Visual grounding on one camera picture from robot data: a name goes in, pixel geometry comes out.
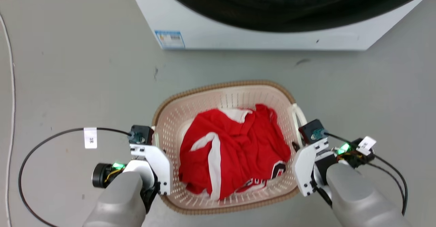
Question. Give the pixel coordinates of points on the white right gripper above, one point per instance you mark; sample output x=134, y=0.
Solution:
x=305, y=165

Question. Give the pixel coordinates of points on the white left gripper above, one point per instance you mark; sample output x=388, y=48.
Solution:
x=156, y=162

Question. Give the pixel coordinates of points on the beige plastic laundry basket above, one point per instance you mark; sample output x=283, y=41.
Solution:
x=177, y=118

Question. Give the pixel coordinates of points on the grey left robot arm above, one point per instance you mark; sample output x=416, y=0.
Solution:
x=119, y=199

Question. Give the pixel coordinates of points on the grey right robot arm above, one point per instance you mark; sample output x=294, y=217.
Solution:
x=357, y=196

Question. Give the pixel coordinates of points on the red and white garment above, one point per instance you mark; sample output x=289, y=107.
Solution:
x=238, y=148

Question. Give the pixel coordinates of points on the blue white energy label sticker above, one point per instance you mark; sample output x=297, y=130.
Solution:
x=169, y=39

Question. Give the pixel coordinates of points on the black round washing machine door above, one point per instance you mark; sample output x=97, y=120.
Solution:
x=293, y=5

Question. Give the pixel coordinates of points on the white washing machine body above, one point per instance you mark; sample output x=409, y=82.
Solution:
x=211, y=22

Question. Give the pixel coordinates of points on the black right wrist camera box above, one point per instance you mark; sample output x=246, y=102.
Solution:
x=311, y=131

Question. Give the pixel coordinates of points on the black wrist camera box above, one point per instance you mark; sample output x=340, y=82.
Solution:
x=141, y=134
x=311, y=131

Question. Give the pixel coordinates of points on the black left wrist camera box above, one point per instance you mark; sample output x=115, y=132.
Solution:
x=141, y=134

